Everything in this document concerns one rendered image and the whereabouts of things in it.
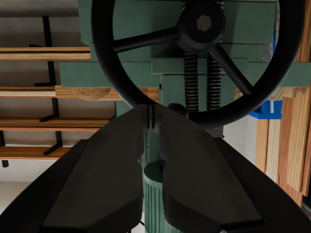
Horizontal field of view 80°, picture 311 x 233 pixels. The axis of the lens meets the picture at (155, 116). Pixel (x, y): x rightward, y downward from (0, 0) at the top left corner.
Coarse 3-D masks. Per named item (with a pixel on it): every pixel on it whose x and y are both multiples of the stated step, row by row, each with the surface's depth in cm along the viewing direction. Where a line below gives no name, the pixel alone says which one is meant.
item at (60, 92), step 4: (56, 88) 59; (60, 88) 59; (64, 88) 59; (68, 88) 59; (112, 88) 59; (56, 92) 59; (60, 92) 59; (64, 92) 59; (68, 92) 59; (72, 92) 59; (112, 92) 60; (56, 96) 59; (60, 96) 59; (64, 96) 59; (68, 96) 59; (72, 96) 59; (76, 96) 59; (108, 96) 60; (112, 96) 60; (116, 96) 60
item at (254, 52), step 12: (144, 48) 42; (156, 48) 43; (168, 48) 43; (228, 48) 43; (240, 48) 43; (252, 48) 43; (96, 60) 43; (120, 60) 43; (132, 60) 43; (144, 60) 43; (252, 60) 44
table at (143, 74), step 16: (64, 64) 42; (80, 64) 43; (96, 64) 43; (128, 64) 43; (144, 64) 43; (160, 64) 34; (176, 64) 34; (240, 64) 35; (256, 64) 44; (304, 64) 45; (64, 80) 43; (80, 80) 43; (96, 80) 44; (144, 80) 44; (256, 80) 45; (288, 80) 45; (304, 80) 45
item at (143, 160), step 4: (144, 136) 83; (144, 140) 83; (144, 144) 84; (144, 148) 84; (144, 152) 84; (144, 156) 85; (140, 160) 85; (144, 160) 85; (140, 164) 86; (144, 164) 85
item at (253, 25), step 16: (80, 0) 40; (128, 0) 40; (144, 0) 41; (160, 0) 41; (176, 0) 41; (80, 16) 41; (128, 16) 41; (144, 16) 41; (160, 16) 41; (176, 16) 41; (240, 16) 42; (256, 16) 42; (272, 16) 42; (80, 32) 42; (128, 32) 42; (144, 32) 42; (224, 32) 42; (240, 32) 43; (256, 32) 43; (272, 32) 43
